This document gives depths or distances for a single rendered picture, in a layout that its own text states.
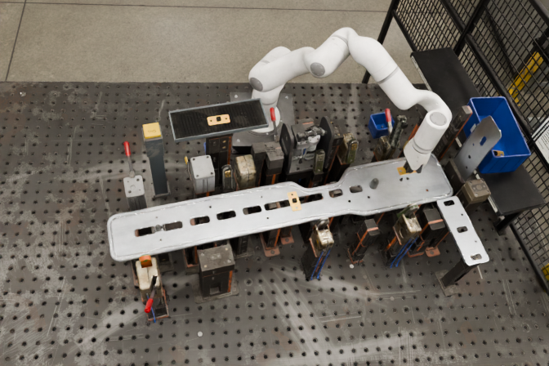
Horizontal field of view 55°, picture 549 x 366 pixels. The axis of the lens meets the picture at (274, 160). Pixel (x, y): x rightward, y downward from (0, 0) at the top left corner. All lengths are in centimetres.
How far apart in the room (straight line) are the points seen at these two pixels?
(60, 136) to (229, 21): 190
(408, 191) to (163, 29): 246
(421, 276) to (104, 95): 173
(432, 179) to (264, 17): 233
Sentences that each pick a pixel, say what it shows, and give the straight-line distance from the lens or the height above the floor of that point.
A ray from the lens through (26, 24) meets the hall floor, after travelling 427.
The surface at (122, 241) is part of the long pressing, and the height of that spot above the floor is 100.
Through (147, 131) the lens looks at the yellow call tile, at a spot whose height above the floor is 116.
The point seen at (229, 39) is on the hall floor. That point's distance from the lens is 400.
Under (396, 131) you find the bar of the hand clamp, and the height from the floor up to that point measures 114.
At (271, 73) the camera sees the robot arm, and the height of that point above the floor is 122.
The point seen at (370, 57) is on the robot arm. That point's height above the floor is 155.
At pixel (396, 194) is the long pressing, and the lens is 220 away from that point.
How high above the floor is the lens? 281
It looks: 57 degrees down
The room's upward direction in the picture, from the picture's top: 11 degrees clockwise
